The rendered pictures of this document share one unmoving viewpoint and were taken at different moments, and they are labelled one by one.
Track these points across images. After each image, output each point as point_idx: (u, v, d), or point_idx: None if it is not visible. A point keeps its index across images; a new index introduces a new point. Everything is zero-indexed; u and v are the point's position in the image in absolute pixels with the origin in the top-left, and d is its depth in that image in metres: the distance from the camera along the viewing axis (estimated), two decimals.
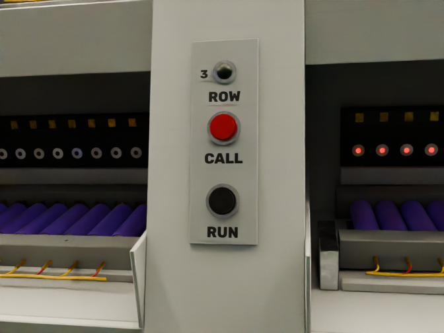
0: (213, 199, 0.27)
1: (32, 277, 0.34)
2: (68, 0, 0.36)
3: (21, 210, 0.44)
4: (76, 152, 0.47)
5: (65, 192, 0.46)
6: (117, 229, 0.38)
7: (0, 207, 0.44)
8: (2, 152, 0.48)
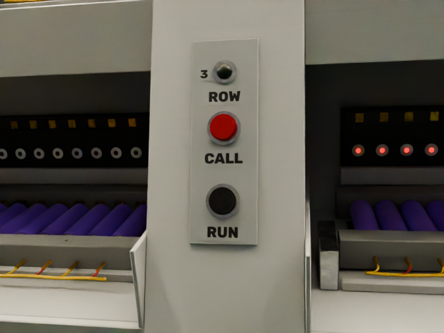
0: (213, 199, 0.27)
1: (32, 277, 0.34)
2: (68, 0, 0.36)
3: (21, 210, 0.44)
4: (76, 152, 0.47)
5: (65, 192, 0.46)
6: (117, 229, 0.38)
7: (0, 207, 0.44)
8: (2, 152, 0.48)
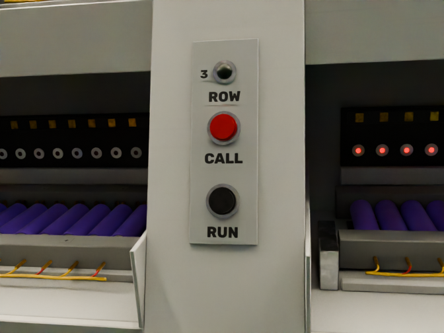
0: (213, 199, 0.27)
1: (32, 277, 0.34)
2: (68, 0, 0.36)
3: (21, 210, 0.44)
4: (76, 152, 0.47)
5: (65, 192, 0.46)
6: (117, 229, 0.38)
7: (0, 207, 0.44)
8: (2, 152, 0.48)
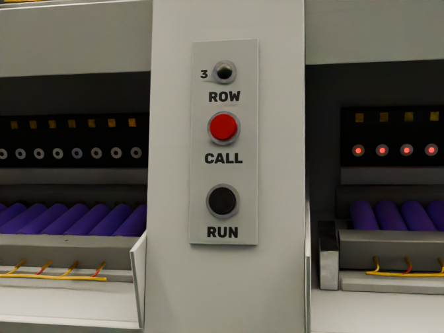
0: (213, 199, 0.27)
1: (32, 277, 0.34)
2: (68, 0, 0.36)
3: (21, 210, 0.44)
4: (76, 152, 0.47)
5: (65, 192, 0.46)
6: (117, 229, 0.38)
7: (0, 207, 0.44)
8: (2, 152, 0.48)
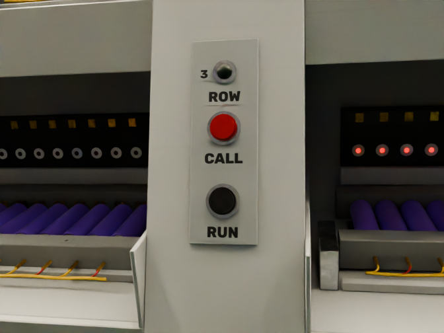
0: (213, 199, 0.27)
1: (32, 277, 0.34)
2: (68, 0, 0.36)
3: (21, 210, 0.44)
4: (76, 152, 0.47)
5: (65, 192, 0.46)
6: (117, 229, 0.38)
7: (0, 207, 0.44)
8: (2, 152, 0.48)
